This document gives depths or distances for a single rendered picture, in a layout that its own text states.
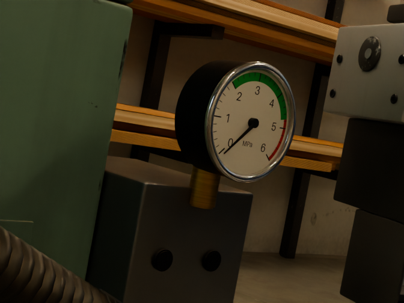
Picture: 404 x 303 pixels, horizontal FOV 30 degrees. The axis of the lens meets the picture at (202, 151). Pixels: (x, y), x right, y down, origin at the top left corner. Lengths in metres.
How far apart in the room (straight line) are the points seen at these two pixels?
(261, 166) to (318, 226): 3.73
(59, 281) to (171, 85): 3.10
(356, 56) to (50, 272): 0.53
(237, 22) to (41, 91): 2.55
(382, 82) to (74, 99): 0.39
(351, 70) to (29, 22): 0.44
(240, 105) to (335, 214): 3.82
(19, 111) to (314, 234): 3.77
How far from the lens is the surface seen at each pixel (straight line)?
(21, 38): 0.38
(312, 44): 3.20
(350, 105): 0.75
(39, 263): 0.27
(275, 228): 3.90
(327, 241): 4.20
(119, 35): 0.41
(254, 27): 2.98
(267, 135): 0.40
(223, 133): 0.38
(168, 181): 0.41
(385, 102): 0.71
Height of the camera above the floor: 0.66
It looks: 3 degrees down
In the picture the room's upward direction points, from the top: 11 degrees clockwise
